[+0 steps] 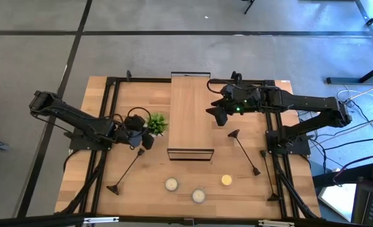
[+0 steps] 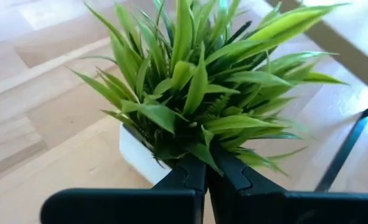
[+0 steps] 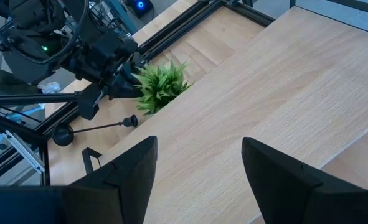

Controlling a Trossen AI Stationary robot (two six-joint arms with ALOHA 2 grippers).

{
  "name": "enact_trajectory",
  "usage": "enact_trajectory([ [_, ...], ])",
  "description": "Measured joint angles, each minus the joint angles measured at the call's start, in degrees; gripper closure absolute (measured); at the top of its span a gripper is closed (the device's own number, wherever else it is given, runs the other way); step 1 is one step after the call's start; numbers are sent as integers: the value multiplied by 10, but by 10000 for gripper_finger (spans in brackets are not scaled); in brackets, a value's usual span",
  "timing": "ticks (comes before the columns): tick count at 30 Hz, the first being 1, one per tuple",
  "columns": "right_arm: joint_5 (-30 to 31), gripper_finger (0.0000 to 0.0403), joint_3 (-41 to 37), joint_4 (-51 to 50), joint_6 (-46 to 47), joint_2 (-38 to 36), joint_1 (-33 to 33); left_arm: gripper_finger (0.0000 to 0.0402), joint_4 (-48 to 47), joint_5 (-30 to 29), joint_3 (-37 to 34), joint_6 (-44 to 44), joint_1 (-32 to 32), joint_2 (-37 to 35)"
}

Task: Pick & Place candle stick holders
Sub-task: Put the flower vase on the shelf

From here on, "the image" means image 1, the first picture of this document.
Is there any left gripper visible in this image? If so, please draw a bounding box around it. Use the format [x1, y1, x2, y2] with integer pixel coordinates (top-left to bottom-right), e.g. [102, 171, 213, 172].
[115, 127, 155, 151]

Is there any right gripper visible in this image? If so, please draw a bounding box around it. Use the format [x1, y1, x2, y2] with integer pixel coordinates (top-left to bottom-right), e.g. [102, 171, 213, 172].
[204, 84, 264, 127]

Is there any green potted plant white pot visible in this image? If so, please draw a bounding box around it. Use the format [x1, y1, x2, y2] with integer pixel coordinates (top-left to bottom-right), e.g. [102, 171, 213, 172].
[145, 112, 169, 137]

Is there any black candlestick holder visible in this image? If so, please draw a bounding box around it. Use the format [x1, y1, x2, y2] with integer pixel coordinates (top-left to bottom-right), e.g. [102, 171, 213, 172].
[259, 149, 281, 202]
[106, 148, 146, 196]
[227, 129, 262, 177]

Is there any yellow candle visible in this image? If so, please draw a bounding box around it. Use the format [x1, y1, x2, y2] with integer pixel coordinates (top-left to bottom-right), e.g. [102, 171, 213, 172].
[220, 174, 234, 187]

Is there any pale blue patterned candle tin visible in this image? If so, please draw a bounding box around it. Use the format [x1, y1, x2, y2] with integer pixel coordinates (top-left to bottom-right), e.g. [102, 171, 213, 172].
[191, 188, 207, 204]

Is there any black stand foot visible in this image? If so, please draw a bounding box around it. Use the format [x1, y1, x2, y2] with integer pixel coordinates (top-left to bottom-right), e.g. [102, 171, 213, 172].
[241, 0, 256, 15]

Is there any black crossbar with silver brackets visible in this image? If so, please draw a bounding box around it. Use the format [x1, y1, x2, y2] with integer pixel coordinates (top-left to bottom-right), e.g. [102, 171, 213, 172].
[0, 213, 373, 227]

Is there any white sheet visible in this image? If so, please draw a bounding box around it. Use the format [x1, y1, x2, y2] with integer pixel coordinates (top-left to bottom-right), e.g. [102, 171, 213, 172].
[317, 183, 358, 223]

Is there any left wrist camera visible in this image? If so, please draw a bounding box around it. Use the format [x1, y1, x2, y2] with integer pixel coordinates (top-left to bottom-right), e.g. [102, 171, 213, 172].
[124, 114, 146, 132]

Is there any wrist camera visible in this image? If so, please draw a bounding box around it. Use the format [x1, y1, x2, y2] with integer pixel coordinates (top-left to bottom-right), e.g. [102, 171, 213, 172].
[220, 83, 239, 99]
[124, 114, 146, 132]

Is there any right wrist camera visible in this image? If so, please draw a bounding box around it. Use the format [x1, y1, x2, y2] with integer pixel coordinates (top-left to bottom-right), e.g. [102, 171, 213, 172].
[220, 83, 239, 99]

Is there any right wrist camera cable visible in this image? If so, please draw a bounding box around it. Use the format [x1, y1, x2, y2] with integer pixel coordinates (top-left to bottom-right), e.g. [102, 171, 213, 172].
[206, 78, 237, 95]

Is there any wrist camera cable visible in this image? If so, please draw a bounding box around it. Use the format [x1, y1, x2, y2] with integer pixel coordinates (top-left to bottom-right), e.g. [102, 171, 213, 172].
[126, 107, 153, 135]
[206, 78, 237, 95]

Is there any wooden shelf riser black frame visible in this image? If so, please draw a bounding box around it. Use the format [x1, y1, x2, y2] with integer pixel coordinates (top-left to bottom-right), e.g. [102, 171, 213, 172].
[167, 71, 215, 161]

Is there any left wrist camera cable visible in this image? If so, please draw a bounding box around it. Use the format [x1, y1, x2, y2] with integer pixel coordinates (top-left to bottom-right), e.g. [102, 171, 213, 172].
[126, 107, 153, 135]

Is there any black desk leg frame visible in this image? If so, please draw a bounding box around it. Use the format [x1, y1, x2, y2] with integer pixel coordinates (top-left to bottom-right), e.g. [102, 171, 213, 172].
[326, 0, 373, 86]

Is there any beige cable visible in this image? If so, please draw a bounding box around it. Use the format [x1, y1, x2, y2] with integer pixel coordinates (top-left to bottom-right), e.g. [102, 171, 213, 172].
[343, 80, 373, 103]

